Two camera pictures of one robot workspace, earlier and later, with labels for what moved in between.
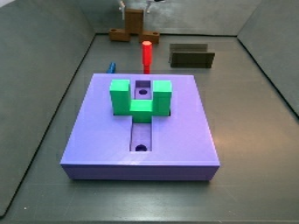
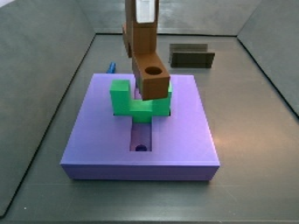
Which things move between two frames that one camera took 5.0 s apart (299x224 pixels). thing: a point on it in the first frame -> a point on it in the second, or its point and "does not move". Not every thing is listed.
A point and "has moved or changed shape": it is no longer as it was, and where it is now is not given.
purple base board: (111, 149) does not move
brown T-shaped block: (135, 18) has moved or changed shape
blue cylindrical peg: (112, 68) does not move
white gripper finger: (148, 5) -> (144, 11)
